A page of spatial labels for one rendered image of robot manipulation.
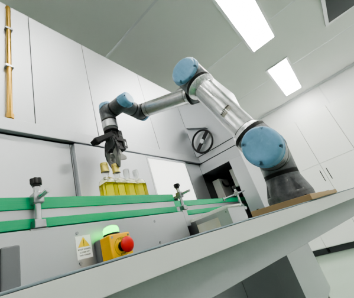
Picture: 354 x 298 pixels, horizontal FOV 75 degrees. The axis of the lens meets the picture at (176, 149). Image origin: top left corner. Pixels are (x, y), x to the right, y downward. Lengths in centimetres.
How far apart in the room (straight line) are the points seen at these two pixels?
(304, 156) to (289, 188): 372
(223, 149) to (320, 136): 284
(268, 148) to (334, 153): 380
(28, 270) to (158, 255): 37
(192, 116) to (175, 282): 184
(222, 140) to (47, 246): 154
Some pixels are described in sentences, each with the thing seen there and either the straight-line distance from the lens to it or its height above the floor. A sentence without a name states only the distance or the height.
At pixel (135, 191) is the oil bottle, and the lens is 106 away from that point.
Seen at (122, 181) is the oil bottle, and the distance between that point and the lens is 103.
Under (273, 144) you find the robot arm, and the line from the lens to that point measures 71.
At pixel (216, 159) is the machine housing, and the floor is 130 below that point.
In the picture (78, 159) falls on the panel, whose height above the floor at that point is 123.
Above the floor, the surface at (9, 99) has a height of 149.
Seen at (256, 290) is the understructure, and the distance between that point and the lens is 193.
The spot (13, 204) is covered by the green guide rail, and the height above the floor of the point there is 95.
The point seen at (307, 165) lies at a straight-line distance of 451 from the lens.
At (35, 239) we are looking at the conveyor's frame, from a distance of 66.
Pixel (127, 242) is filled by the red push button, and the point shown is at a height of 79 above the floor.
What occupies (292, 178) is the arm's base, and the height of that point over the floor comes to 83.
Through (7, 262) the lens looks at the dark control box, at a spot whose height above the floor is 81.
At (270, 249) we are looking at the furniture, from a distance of 59.
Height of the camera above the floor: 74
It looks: 23 degrees up
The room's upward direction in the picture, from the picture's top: 19 degrees counter-clockwise
